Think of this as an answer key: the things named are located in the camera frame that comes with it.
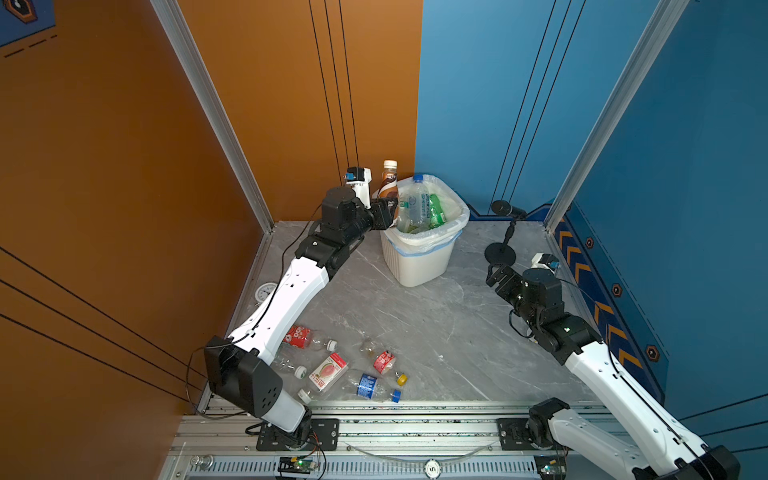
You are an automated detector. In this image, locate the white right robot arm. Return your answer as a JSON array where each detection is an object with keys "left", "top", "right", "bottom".
[{"left": 486, "top": 264, "right": 741, "bottom": 479}]

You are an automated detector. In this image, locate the aluminium frame post left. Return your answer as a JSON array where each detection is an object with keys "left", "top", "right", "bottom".
[{"left": 150, "top": 0, "right": 275, "bottom": 234}]

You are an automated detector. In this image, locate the green sprite bottle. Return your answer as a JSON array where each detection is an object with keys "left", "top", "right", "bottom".
[{"left": 429, "top": 194, "right": 447, "bottom": 229}]

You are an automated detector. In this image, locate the aluminium frame post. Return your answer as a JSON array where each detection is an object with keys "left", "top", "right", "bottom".
[
  {"left": 150, "top": 0, "right": 275, "bottom": 234},
  {"left": 544, "top": 0, "right": 689, "bottom": 234}
]

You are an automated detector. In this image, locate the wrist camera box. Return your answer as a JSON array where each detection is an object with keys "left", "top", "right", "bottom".
[
  {"left": 345, "top": 167, "right": 372, "bottom": 209},
  {"left": 531, "top": 253, "right": 560, "bottom": 273}
]

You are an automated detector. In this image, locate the black microphone desk stand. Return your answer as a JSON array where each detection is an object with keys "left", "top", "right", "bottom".
[{"left": 484, "top": 200, "right": 528, "bottom": 266}]

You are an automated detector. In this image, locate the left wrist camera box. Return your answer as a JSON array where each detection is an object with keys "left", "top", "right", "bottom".
[{"left": 345, "top": 167, "right": 372, "bottom": 209}]

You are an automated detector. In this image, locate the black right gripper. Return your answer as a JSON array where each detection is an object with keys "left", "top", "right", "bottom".
[{"left": 485, "top": 262, "right": 542, "bottom": 333}]

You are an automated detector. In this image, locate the brown coffee drink bottle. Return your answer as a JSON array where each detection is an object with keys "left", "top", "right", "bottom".
[{"left": 377, "top": 160, "right": 399, "bottom": 198}]

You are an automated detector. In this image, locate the white ribbed trash bin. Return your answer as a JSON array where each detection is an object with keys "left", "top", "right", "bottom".
[{"left": 381, "top": 233, "right": 462, "bottom": 287}]

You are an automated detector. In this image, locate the crushed bottle red label yellow cap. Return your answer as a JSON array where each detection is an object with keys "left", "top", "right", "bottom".
[{"left": 359, "top": 338, "right": 409, "bottom": 387}]

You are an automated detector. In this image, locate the pink white label bottle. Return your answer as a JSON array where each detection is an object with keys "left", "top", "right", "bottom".
[{"left": 298, "top": 352, "right": 348, "bottom": 405}]

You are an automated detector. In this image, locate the aluminium frame post right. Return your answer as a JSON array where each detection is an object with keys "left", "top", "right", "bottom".
[{"left": 544, "top": 0, "right": 689, "bottom": 234}]

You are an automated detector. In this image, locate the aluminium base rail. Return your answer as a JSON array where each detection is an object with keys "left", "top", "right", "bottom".
[{"left": 158, "top": 398, "right": 679, "bottom": 480}]

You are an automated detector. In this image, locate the crushed bottle blue label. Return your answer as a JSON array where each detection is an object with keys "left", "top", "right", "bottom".
[{"left": 343, "top": 373, "right": 402, "bottom": 403}]

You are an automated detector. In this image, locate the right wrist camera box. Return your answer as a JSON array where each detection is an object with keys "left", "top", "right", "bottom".
[{"left": 531, "top": 253, "right": 560, "bottom": 273}]

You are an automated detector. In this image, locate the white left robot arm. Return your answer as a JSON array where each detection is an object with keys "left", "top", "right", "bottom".
[{"left": 201, "top": 186, "right": 398, "bottom": 442}]

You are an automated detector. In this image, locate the clear water bottle blue cap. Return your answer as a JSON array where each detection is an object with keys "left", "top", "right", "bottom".
[{"left": 405, "top": 174, "right": 430, "bottom": 234}]

